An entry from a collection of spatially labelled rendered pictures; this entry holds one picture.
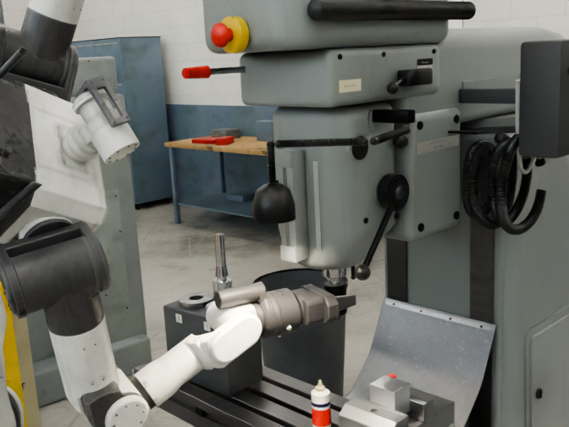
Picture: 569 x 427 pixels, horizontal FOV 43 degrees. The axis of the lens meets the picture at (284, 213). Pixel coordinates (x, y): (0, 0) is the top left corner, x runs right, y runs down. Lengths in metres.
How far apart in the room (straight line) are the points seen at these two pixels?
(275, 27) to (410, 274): 0.85
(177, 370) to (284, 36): 0.61
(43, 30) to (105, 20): 8.73
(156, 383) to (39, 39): 0.64
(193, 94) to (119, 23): 1.69
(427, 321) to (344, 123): 0.68
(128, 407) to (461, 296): 0.85
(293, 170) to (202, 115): 7.22
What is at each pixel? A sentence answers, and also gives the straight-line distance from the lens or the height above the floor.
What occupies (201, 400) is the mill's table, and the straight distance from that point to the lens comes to 1.77.
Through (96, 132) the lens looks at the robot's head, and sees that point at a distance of 1.21.
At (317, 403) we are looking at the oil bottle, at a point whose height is 1.00.
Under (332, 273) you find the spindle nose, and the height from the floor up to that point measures 1.29.
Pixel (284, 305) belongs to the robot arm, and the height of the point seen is 1.26.
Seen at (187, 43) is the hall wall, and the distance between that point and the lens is 8.67.
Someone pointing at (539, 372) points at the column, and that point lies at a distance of 1.88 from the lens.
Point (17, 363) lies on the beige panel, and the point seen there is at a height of 0.59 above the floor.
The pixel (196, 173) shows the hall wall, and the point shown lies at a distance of 8.78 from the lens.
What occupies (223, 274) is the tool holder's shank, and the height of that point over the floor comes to 1.22.
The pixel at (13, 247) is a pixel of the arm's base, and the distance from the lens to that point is 1.19.
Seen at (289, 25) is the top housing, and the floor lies 1.77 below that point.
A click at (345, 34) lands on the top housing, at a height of 1.75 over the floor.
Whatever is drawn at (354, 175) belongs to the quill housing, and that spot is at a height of 1.50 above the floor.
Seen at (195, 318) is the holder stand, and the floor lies 1.12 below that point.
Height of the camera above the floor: 1.72
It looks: 12 degrees down
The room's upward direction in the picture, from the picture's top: 3 degrees counter-clockwise
